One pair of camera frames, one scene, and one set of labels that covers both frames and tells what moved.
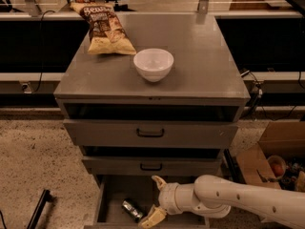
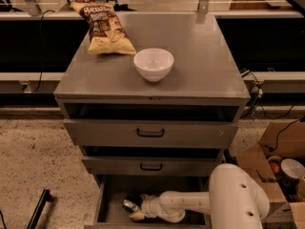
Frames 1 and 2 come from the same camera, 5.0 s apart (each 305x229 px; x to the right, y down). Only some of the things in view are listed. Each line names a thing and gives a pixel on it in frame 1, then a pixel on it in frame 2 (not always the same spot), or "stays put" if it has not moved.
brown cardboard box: [279, 137] stays put
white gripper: [166, 196] to [148, 205]
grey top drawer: [152, 133] stays put
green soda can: [132, 209] stays put
